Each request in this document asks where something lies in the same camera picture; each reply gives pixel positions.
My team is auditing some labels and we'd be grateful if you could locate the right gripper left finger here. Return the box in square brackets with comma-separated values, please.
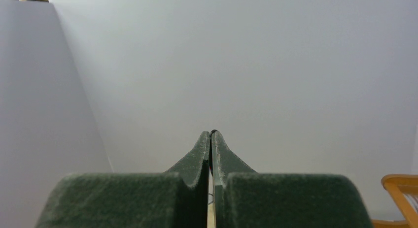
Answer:
[36, 131, 210, 228]

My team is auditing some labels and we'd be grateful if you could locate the wooden shelf rack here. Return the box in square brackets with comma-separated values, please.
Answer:
[372, 174, 418, 228]

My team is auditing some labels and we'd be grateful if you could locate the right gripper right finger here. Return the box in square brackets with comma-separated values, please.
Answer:
[210, 130, 372, 228]

